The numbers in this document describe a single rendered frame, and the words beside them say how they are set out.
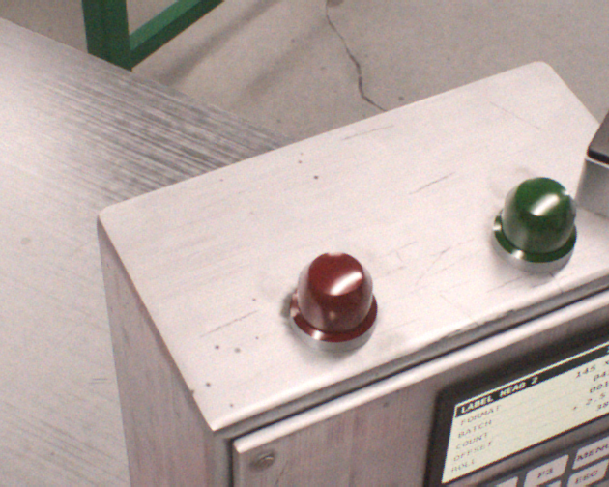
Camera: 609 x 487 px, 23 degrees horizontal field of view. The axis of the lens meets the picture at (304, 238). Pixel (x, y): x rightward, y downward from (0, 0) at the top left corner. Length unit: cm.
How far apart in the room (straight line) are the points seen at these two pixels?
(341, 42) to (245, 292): 228
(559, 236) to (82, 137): 98
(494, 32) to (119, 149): 148
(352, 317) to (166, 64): 226
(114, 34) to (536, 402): 190
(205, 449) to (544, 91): 18
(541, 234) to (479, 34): 232
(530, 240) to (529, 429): 7
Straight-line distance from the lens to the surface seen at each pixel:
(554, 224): 44
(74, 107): 142
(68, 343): 124
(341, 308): 42
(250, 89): 262
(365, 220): 46
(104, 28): 231
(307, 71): 265
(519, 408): 47
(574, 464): 54
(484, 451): 48
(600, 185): 47
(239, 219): 46
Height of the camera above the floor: 182
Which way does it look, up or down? 50 degrees down
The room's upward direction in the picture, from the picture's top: 2 degrees clockwise
